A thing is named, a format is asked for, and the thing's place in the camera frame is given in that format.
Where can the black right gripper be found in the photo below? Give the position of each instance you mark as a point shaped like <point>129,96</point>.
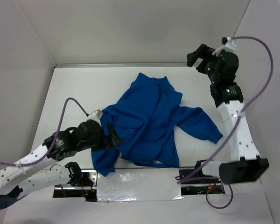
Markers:
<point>203,52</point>

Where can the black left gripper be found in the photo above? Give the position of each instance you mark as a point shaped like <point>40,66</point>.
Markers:
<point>116,139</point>

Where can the blue jacket white lining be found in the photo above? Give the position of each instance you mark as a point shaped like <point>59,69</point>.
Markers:
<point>144,118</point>

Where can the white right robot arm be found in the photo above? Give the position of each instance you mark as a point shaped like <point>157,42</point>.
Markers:
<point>246,163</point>

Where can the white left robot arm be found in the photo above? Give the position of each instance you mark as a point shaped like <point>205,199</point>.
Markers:
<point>40,168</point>

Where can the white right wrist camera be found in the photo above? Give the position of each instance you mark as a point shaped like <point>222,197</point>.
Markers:
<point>228,45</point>

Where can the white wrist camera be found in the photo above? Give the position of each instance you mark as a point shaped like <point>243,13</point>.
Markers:
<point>228,45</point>
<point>95,115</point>

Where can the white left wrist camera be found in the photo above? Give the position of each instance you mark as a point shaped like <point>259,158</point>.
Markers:
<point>95,115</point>

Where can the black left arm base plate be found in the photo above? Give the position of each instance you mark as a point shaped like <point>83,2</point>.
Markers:
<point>90,179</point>

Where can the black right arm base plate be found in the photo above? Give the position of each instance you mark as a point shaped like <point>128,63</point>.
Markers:
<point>198,178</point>

